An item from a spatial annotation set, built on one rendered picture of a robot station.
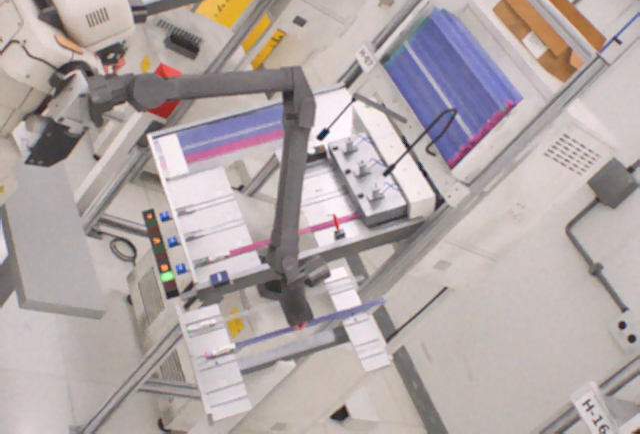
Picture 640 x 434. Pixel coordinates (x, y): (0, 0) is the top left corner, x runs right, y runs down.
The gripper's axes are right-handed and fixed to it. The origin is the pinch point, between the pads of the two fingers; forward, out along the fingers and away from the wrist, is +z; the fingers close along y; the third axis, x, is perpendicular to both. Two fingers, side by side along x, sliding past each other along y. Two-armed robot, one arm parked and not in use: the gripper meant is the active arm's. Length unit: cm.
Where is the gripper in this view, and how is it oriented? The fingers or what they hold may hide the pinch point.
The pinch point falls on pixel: (298, 326)
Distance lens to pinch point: 224.0
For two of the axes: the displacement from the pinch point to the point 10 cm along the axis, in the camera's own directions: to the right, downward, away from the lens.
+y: -3.4, -6.6, 6.7
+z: 0.7, 6.9, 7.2
